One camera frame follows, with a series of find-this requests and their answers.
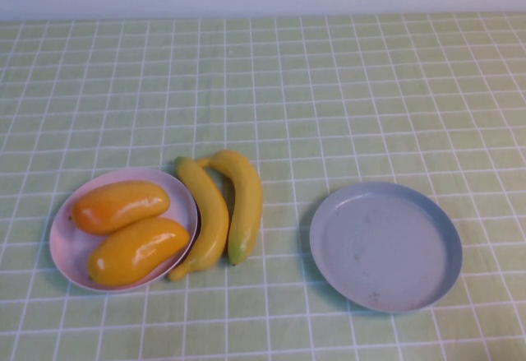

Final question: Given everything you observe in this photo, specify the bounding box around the yellow banana green blossom end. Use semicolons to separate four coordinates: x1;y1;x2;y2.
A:
196;149;263;266

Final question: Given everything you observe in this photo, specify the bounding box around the long curved yellow banana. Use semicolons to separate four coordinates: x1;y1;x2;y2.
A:
167;155;230;283

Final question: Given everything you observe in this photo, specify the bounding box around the orange yellow mango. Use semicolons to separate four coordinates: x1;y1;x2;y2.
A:
69;179;171;236

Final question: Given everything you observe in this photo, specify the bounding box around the blue round plate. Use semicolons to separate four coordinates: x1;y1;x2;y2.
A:
308;181;464;313

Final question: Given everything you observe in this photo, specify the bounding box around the pink round plate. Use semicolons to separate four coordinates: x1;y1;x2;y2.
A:
48;166;200;293

